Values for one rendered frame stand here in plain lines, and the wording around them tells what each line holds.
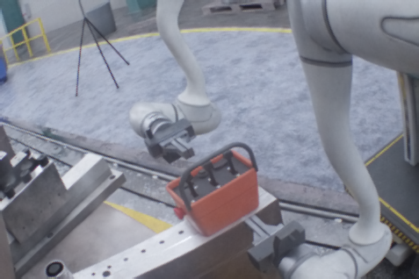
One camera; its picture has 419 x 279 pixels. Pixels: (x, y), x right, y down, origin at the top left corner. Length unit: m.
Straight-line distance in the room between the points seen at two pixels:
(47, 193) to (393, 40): 1.83
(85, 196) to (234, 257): 1.20
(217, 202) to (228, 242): 0.13
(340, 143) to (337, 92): 0.09
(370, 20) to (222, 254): 0.89
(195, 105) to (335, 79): 0.91
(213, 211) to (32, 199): 1.10
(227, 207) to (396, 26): 0.82
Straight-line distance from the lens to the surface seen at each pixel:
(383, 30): 0.52
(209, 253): 1.22
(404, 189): 1.73
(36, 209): 2.07
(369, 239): 0.92
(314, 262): 0.90
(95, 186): 2.34
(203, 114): 1.53
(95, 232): 2.12
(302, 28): 0.65
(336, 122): 0.70
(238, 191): 1.17
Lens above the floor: 1.43
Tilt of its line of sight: 28 degrees down
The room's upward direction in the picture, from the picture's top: 21 degrees counter-clockwise
